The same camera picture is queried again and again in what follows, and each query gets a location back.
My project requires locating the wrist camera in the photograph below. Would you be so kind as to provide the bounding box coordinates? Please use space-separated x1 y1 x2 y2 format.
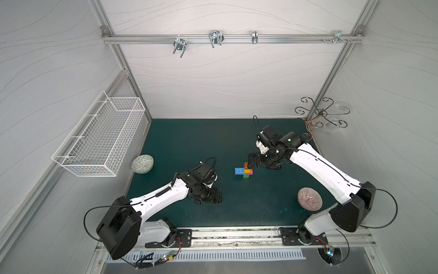
256 139 271 155
197 163 217 186

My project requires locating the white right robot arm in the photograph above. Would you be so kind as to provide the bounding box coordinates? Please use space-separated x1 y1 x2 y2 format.
248 126 376 243

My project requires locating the blue lego brick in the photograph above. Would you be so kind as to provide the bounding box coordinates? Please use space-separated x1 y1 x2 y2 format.
235 168 245 175

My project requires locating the metal U-bolt clamp middle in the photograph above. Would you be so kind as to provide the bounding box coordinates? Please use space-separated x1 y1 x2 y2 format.
208 30 224 48

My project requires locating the metal u-bolt clamp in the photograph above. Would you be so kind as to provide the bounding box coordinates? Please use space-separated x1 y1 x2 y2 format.
208 30 224 48
173 37 187 58

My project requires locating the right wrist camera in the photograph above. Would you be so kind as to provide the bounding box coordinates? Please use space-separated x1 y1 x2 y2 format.
256 139 271 155

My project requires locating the green mat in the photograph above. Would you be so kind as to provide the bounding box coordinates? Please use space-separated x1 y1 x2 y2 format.
127 119 335 227

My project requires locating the metal clamp right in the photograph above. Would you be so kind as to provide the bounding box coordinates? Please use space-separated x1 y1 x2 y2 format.
322 31 352 45

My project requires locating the small metal bracket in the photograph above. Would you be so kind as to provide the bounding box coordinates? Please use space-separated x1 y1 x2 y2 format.
252 30 258 45

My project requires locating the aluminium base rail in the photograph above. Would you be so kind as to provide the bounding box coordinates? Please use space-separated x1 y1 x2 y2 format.
95 225 376 252

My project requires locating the green patterned round bowl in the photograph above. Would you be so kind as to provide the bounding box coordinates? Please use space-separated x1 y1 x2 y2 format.
131 154 154 174

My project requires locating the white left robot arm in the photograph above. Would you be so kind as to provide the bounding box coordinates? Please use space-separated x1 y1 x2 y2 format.
96 168 222 260

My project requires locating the aluminium top crossbar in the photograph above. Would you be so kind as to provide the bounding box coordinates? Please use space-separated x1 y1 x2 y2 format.
102 33 366 45

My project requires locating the white slotted cable duct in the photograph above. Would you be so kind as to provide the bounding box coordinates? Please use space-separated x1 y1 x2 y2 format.
105 248 306 264

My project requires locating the copper curled hook stand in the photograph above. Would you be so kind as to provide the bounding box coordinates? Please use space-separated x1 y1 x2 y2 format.
294 97 351 142

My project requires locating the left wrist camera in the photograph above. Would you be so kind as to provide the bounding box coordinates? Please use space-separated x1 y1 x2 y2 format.
197 163 217 186

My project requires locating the white wire basket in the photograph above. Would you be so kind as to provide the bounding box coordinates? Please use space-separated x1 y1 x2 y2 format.
51 91 146 177

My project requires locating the metal U-bolt clamp left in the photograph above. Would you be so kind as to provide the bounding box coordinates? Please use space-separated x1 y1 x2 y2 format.
173 37 187 58

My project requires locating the pink patterned round bowl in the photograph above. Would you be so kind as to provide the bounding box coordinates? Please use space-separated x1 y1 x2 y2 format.
297 187 323 212

